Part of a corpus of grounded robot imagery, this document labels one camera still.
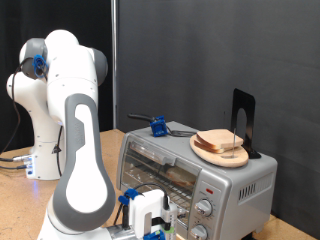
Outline vertical metal pole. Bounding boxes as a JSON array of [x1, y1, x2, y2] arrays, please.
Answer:
[[110, 0, 120, 130]]

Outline thin metal rod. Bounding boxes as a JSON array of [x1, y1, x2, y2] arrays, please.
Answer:
[[230, 128, 237, 159]]

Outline blue cable ring holder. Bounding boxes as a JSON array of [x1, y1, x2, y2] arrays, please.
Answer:
[[32, 54, 50, 79]]

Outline black metal bookend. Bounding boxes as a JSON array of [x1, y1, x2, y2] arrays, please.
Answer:
[[230, 88, 263, 160]]

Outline blue cable clip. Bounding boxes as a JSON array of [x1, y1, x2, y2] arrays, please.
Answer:
[[118, 188, 140, 206]]

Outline black base cable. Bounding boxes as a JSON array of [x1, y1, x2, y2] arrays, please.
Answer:
[[0, 154, 33, 164], [0, 163, 30, 171]]

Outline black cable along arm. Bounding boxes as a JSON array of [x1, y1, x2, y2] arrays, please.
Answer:
[[0, 57, 172, 231]]

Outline round wooden plate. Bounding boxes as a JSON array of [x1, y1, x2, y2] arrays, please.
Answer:
[[189, 133, 250, 169]]

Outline wire oven rack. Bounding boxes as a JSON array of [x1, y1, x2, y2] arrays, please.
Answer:
[[124, 159, 198, 219]]

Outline silver toaster oven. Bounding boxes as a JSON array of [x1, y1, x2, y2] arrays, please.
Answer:
[[116, 121, 278, 240]]

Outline glass oven door with handle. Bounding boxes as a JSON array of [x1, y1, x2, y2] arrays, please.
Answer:
[[118, 134, 203, 232]]

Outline metal spatula with blue block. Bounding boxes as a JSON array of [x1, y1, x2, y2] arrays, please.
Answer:
[[127, 112, 198, 138]]

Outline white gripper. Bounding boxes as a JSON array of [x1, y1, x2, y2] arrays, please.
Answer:
[[129, 189, 166, 238]]

